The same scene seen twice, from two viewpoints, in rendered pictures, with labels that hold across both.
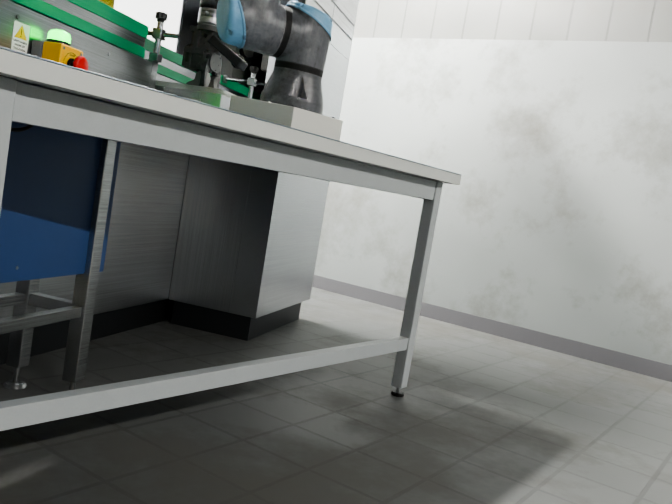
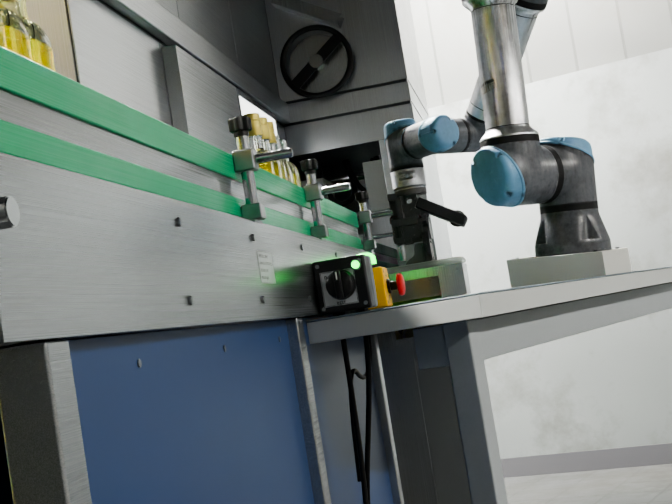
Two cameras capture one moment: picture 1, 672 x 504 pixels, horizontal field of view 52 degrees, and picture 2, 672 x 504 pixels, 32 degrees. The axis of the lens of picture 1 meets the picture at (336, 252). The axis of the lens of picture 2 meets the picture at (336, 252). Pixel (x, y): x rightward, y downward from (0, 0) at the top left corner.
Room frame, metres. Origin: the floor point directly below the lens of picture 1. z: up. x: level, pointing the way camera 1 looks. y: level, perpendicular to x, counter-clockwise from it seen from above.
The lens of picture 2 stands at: (-0.64, 0.86, 0.73)
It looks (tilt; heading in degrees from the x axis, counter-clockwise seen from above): 4 degrees up; 355
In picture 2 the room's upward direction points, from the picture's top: 9 degrees counter-clockwise
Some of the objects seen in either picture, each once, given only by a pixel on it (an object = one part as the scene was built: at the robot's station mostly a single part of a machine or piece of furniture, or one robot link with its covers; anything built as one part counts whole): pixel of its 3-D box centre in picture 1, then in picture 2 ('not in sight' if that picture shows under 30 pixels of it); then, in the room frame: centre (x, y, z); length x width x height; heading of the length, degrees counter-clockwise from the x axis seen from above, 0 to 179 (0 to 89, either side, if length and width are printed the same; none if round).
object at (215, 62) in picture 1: (205, 50); (411, 217); (1.90, 0.44, 0.94); 0.09 x 0.08 x 0.12; 77
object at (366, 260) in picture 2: not in sight; (345, 286); (1.13, 0.68, 0.79); 0.08 x 0.08 x 0.08; 75
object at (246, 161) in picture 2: not in sight; (265, 167); (0.80, 0.79, 0.94); 0.07 x 0.04 x 0.13; 75
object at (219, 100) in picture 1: (186, 107); (405, 290); (1.93, 0.47, 0.79); 0.27 x 0.17 x 0.08; 75
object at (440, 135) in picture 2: not in sight; (437, 136); (1.82, 0.37, 1.10); 0.11 x 0.11 x 0.08; 28
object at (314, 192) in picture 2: not in sight; (328, 197); (1.25, 0.67, 0.94); 0.07 x 0.04 x 0.13; 75
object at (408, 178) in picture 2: (211, 19); (408, 180); (1.90, 0.43, 1.03); 0.08 x 0.08 x 0.05
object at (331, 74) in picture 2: not in sight; (317, 62); (2.67, 0.51, 1.49); 0.21 x 0.05 x 0.21; 75
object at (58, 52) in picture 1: (57, 64); (369, 290); (1.41, 0.61, 0.79); 0.07 x 0.07 x 0.07; 75
